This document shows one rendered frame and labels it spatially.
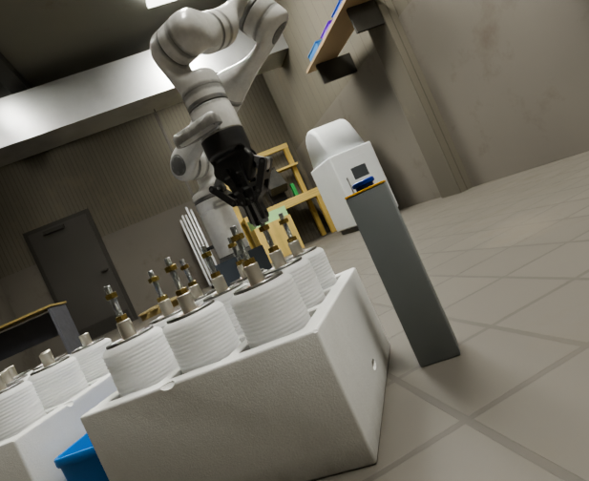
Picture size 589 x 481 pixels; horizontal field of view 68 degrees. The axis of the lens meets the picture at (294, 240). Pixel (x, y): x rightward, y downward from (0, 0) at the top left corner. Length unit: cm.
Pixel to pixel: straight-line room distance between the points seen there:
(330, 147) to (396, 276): 418
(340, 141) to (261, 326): 443
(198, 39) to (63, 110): 577
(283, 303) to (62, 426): 51
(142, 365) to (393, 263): 42
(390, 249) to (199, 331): 33
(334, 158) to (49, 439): 419
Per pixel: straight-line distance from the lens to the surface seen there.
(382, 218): 73
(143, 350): 70
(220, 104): 74
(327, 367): 55
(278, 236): 633
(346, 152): 483
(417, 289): 75
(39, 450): 90
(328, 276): 82
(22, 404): 94
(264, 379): 58
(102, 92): 649
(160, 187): 851
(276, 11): 104
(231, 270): 115
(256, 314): 58
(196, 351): 64
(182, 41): 77
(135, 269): 841
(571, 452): 53
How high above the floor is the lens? 30
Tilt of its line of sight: 1 degrees down
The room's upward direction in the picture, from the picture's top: 24 degrees counter-clockwise
